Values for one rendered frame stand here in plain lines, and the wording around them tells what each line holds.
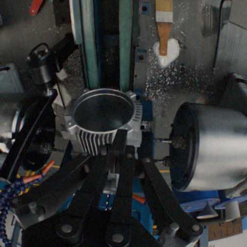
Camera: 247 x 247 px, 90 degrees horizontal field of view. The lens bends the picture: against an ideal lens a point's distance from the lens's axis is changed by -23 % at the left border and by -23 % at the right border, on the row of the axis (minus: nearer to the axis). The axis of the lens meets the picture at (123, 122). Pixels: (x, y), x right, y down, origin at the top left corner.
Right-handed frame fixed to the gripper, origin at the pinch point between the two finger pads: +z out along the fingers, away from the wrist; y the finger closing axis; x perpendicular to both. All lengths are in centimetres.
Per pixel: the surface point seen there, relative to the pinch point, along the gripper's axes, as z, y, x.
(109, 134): 12.0, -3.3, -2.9
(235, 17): 2.4, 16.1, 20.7
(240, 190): 14.7, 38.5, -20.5
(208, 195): 97, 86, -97
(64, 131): 15.3, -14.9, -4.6
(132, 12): 16.8, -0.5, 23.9
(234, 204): 104, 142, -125
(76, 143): 19.0, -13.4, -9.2
